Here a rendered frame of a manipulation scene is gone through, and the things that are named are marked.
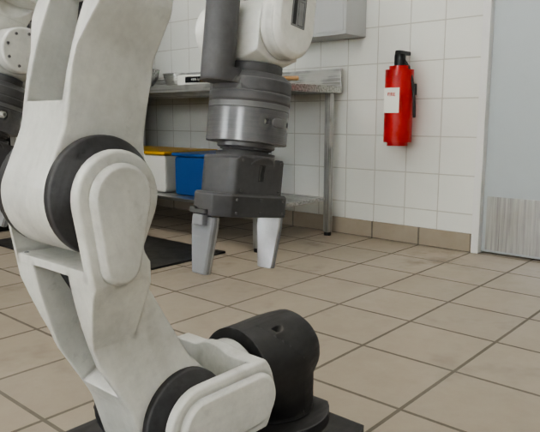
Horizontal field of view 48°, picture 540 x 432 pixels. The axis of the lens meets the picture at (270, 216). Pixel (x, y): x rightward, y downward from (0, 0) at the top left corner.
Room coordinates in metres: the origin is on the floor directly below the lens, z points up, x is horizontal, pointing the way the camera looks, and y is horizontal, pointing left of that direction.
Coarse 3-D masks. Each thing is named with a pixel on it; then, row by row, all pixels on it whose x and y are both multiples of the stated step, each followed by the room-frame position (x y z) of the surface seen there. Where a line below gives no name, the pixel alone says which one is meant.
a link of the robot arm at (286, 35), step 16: (272, 0) 0.63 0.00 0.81; (288, 0) 0.63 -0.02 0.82; (304, 0) 0.65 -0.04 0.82; (272, 16) 0.62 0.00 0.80; (288, 16) 0.63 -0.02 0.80; (304, 16) 0.65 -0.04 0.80; (272, 32) 0.62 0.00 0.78; (288, 32) 0.63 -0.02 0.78; (304, 32) 0.65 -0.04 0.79; (272, 48) 0.63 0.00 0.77; (288, 48) 0.63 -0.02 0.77; (304, 48) 0.65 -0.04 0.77
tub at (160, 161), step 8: (144, 152) 3.91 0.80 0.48; (152, 152) 3.86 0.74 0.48; (160, 152) 3.80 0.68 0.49; (168, 152) 3.81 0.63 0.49; (176, 152) 3.85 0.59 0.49; (152, 160) 3.87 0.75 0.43; (160, 160) 3.82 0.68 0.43; (168, 160) 3.82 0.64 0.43; (152, 168) 3.88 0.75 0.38; (160, 168) 3.82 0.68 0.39; (168, 168) 3.82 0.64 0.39; (160, 176) 3.82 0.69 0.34; (168, 176) 3.81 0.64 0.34; (160, 184) 3.82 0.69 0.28; (168, 184) 3.81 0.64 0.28; (168, 192) 3.83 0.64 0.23
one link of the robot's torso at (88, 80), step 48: (48, 0) 0.79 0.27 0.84; (96, 0) 0.71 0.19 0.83; (144, 0) 0.74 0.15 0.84; (48, 48) 0.78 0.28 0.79; (96, 48) 0.72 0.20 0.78; (144, 48) 0.77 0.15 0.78; (48, 96) 0.78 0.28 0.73; (96, 96) 0.72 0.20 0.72; (144, 96) 0.77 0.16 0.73; (48, 144) 0.70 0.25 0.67; (96, 144) 0.70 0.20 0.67; (0, 192) 0.74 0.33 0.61; (48, 192) 0.66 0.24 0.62; (48, 240) 0.71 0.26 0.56
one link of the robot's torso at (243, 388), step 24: (192, 336) 0.98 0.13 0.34; (216, 360) 0.92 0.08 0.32; (240, 360) 0.88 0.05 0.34; (264, 360) 0.88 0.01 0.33; (216, 384) 0.80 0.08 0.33; (240, 384) 0.83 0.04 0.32; (264, 384) 0.87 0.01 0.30; (192, 408) 0.77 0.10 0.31; (216, 408) 0.79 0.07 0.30; (240, 408) 0.83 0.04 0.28; (264, 408) 0.87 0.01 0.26
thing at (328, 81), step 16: (160, 80) 4.69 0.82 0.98; (304, 80) 3.78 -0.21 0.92; (320, 80) 3.70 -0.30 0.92; (336, 80) 3.63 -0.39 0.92; (160, 96) 4.16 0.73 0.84; (176, 96) 4.16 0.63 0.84; (192, 96) 4.16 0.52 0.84; (208, 96) 4.16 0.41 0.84; (144, 144) 4.80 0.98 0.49; (160, 192) 3.85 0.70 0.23; (176, 192) 3.85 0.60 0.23; (256, 224) 3.13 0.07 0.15; (256, 240) 3.13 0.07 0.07
